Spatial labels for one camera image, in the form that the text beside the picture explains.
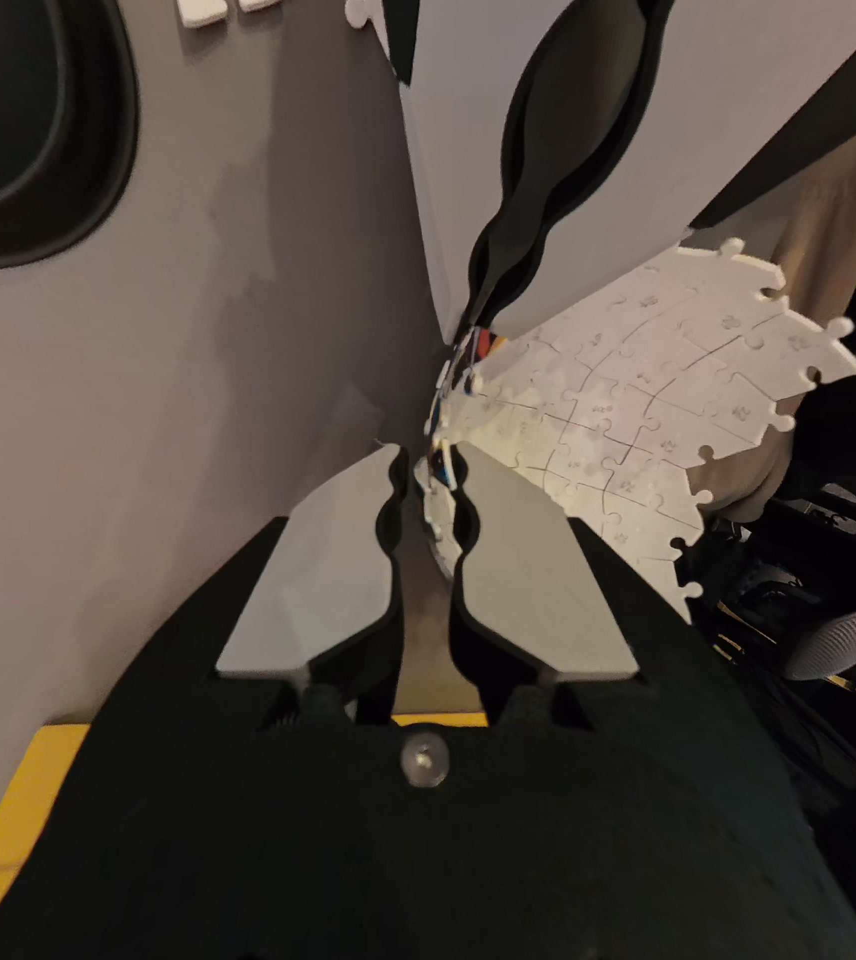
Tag black round tray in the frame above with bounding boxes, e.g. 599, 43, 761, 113
0, 0, 140, 270

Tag yellow table edge strip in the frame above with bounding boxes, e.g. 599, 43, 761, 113
0, 712, 489, 960

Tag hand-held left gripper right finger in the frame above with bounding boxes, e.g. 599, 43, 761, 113
449, 441, 640, 689

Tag grey mesh office chair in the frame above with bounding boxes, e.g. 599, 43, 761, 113
780, 588, 856, 684

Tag partly built white puzzle ball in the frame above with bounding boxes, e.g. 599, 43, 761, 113
413, 236, 856, 624

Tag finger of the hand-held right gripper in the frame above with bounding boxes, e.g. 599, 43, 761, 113
480, 0, 856, 336
383, 0, 577, 348

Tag black bag with yellow trim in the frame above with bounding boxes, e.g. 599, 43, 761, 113
705, 570, 856, 695

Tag black plastic crate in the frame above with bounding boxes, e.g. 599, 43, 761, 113
765, 480, 856, 560

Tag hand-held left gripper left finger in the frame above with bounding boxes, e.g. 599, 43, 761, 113
214, 442, 411, 689

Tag person's beige trousers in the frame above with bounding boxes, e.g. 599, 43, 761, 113
698, 112, 856, 525

